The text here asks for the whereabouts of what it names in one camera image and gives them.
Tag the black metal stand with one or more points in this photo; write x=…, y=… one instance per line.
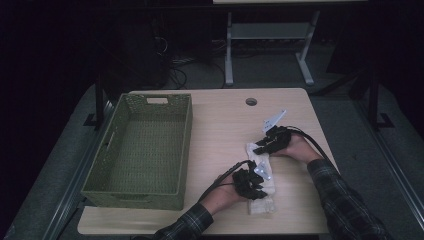
x=374, y=100
x=99, y=100

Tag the white patterned cloth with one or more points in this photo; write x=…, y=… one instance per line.
x=263, y=206

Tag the person's right hand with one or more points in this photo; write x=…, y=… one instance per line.
x=301, y=150

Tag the aluminium rail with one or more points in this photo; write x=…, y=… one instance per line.
x=390, y=160
x=76, y=176

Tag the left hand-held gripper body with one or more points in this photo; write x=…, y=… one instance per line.
x=243, y=181

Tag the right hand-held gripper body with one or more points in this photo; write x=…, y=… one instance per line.
x=280, y=138

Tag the white metal desk frame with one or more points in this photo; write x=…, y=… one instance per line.
x=266, y=31

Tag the green plastic basket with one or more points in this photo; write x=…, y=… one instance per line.
x=143, y=146

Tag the dark computer tower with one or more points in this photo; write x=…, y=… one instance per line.
x=143, y=53

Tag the person's left hand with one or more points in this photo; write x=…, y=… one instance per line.
x=223, y=196

